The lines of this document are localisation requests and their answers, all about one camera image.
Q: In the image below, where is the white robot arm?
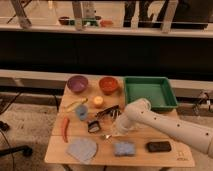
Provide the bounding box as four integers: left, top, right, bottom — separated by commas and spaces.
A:
112, 98, 213, 158

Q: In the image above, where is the small metal cup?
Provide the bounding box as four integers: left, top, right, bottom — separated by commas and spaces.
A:
111, 109, 121, 122

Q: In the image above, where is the small blue cup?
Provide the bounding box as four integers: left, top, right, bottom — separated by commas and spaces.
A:
75, 105, 88, 121

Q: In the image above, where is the blue sponge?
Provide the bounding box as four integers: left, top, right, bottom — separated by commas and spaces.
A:
114, 141, 136, 156

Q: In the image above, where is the black binder clip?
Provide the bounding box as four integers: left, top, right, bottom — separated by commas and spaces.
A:
88, 120, 101, 133

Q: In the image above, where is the wooden table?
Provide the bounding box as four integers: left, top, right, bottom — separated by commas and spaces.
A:
45, 78, 195, 168

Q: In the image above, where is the yellow round fruit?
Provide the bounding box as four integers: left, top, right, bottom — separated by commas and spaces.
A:
93, 96, 104, 108

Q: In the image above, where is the grey-blue cloth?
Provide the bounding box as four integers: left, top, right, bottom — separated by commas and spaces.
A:
66, 138, 98, 164

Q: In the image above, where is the black rectangular block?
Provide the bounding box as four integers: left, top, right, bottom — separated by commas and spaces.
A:
146, 141, 171, 152

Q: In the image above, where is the orange bowl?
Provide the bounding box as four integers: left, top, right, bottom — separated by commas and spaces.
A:
99, 77, 118, 95

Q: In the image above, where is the red chili pepper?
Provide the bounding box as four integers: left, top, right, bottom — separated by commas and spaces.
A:
61, 117, 70, 143

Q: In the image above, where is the green plastic tray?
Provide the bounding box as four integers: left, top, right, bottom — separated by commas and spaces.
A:
123, 76, 178, 111

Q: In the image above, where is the purple bowl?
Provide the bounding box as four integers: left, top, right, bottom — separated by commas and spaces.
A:
67, 75, 88, 93

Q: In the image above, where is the person in background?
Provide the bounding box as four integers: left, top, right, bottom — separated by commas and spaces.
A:
123, 0, 168, 28

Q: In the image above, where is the dark bowl on far counter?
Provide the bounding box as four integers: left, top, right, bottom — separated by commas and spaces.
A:
58, 16, 70, 25

